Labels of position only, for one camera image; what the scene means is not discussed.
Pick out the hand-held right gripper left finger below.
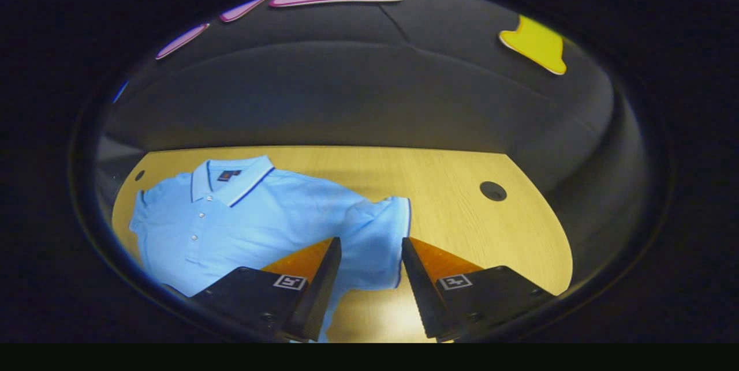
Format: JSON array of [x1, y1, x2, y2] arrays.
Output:
[[188, 237, 342, 343]]

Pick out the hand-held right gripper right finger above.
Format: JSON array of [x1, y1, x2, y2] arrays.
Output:
[[401, 237, 558, 342]]

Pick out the light blue T-shirt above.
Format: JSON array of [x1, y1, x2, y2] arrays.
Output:
[[128, 155, 412, 343]]

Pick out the black backdrop cloth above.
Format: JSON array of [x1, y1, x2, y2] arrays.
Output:
[[95, 0, 647, 302]]

